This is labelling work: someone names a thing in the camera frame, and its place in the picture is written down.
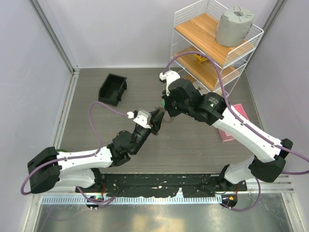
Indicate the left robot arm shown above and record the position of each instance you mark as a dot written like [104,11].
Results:
[50,169]

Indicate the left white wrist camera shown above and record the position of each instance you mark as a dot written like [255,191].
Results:
[143,119]

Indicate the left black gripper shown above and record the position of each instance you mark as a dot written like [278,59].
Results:
[156,121]

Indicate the grey wrapped paper roll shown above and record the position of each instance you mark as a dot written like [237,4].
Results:
[234,25]

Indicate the black plastic bin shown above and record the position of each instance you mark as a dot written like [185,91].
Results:
[112,89]

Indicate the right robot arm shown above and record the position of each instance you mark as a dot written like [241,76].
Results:
[268,160]

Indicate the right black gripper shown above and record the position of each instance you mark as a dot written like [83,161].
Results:
[172,112]

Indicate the yellow toy car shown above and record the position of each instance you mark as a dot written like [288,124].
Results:
[200,58]

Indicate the white cable duct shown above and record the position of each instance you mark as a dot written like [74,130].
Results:
[178,199]

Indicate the green lime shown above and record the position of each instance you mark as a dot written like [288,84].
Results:
[62,150]

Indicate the white wire wooden shelf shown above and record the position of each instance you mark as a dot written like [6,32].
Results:
[194,33]

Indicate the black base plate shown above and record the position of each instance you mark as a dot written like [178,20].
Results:
[160,185]

